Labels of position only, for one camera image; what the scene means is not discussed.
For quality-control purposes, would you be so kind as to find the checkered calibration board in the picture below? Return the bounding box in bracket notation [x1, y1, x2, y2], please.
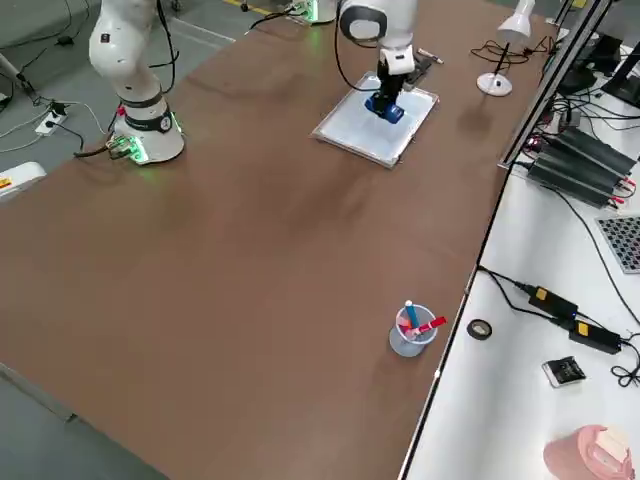
[594, 214, 640, 275]

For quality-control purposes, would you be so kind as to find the red marker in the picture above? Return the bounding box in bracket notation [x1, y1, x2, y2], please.
[407, 315, 447, 337]

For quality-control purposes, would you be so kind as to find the clear plastic pen cup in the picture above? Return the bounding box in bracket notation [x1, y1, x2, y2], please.
[388, 307, 437, 358]

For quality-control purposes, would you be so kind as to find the black tape roll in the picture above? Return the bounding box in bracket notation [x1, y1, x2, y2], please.
[467, 318, 494, 342]

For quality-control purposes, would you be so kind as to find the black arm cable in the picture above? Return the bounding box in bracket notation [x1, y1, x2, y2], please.
[332, 24, 384, 94]

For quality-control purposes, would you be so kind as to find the black lamp cable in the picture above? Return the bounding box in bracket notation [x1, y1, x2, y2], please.
[469, 34, 557, 64]

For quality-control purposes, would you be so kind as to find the white box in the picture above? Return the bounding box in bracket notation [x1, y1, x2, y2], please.
[0, 160, 48, 204]

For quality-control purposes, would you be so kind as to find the black computer screen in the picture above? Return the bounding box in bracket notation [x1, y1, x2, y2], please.
[557, 33, 625, 97]

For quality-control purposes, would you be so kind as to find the black power adapter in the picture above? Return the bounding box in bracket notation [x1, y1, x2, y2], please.
[569, 320, 625, 355]
[528, 285, 580, 321]

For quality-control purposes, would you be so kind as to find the black base cable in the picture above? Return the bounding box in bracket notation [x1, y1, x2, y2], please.
[73, 139, 131, 161]

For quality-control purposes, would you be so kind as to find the black power supply unit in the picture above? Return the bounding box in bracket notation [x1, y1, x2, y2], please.
[544, 127, 637, 176]
[527, 149, 626, 209]

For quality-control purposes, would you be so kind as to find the white desk lamp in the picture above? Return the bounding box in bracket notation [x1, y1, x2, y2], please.
[475, 0, 537, 97]

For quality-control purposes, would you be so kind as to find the small black device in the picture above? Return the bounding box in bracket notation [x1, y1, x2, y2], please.
[541, 355, 586, 389]

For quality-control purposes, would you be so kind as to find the silver framed whiteboard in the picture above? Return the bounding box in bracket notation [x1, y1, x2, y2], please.
[312, 71, 441, 170]

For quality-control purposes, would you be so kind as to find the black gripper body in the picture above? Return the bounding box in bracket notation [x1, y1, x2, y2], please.
[375, 59, 407, 101]

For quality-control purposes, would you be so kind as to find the aluminium frame post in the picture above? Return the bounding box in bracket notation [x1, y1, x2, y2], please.
[497, 0, 609, 169]

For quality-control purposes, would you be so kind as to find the white power strip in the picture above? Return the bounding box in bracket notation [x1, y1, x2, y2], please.
[33, 110, 70, 136]

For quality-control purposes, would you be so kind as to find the blue pen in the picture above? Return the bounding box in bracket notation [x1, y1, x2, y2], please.
[403, 299, 422, 332]

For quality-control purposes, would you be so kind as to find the blue whiteboard eraser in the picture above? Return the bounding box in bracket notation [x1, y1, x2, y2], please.
[363, 92, 406, 126]

